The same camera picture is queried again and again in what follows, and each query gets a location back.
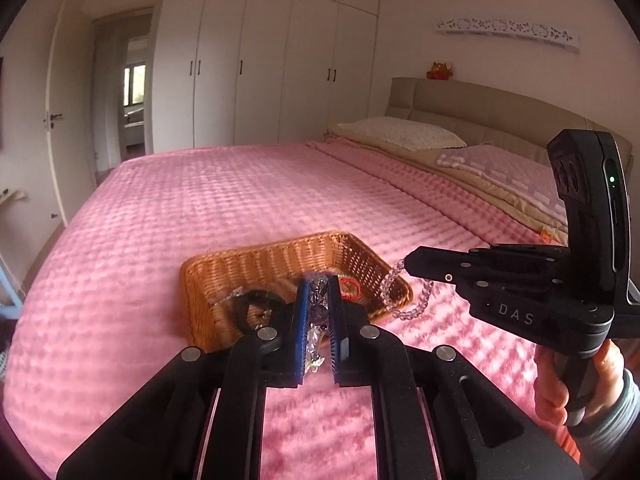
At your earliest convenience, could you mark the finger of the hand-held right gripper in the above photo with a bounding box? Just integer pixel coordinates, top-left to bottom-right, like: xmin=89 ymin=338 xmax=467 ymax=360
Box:
xmin=404 ymin=244 xmax=571 ymax=292

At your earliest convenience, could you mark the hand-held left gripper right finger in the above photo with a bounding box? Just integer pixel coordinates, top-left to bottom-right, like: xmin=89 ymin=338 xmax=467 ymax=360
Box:
xmin=327 ymin=274 xmax=585 ymax=480

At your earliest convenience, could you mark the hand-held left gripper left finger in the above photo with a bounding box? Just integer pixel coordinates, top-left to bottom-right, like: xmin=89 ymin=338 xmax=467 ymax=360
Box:
xmin=56 ymin=274 xmax=311 ymax=480

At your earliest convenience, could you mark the silver charm bracelet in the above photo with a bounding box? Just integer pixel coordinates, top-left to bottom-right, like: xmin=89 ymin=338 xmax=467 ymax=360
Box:
xmin=302 ymin=272 xmax=334 ymax=377

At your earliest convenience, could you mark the pink bead bracelet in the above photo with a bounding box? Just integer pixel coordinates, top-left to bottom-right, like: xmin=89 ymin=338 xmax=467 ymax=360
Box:
xmin=378 ymin=258 xmax=435 ymax=320

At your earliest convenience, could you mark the black wrist watch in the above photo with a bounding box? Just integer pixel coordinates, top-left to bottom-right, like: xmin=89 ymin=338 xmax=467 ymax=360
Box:
xmin=231 ymin=287 xmax=284 ymax=334

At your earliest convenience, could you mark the brown wicker basket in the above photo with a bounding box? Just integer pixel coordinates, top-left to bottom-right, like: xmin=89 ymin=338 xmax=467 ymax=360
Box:
xmin=180 ymin=231 xmax=415 ymax=353

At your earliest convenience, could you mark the person's right forearm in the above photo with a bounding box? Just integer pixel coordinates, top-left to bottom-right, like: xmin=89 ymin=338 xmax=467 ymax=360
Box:
xmin=560 ymin=367 xmax=640 ymax=467

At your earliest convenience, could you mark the person's right hand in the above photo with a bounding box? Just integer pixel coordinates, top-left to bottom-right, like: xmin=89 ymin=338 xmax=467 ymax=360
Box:
xmin=532 ymin=337 xmax=628 ymax=429

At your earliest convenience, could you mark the beige quilt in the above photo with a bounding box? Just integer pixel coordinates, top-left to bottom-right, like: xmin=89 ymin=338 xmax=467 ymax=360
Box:
xmin=326 ymin=125 xmax=571 ymax=247

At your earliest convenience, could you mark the pink pillow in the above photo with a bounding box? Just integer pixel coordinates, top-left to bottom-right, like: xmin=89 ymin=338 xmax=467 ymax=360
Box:
xmin=436 ymin=144 xmax=569 ymax=212

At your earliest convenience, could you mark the white dotted pillow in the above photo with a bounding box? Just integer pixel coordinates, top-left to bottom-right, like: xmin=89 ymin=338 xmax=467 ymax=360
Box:
xmin=338 ymin=116 xmax=467 ymax=151

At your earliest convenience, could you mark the beige bed headboard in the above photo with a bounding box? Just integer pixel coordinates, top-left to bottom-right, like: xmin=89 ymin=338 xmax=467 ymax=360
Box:
xmin=385 ymin=76 xmax=634 ymax=172

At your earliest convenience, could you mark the pink plush blanket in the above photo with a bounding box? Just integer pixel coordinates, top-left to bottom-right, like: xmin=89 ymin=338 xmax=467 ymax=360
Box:
xmin=0 ymin=140 xmax=640 ymax=480

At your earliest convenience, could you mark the white wardrobe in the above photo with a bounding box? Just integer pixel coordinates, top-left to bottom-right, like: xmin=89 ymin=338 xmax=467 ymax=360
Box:
xmin=152 ymin=0 xmax=380 ymax=156

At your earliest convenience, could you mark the blue desk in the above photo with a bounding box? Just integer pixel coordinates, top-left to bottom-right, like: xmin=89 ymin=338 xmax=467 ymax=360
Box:
xmin=0 ymin=252 xmax=24 ymax=313

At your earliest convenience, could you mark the window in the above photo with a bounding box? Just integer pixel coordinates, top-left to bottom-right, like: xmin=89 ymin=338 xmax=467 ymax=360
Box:
xmin=123 ymin=64 xmax=146 ymax=106

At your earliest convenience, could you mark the white room door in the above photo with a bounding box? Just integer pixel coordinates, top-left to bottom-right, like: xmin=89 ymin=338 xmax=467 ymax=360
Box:
xmin=44 ymin=0 xmax=99 ymax=229

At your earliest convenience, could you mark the white carved wall shelf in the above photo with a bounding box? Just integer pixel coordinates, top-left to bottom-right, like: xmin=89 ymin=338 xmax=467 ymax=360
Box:
xmin=435 ymin=18 xmax=581 ymax=55

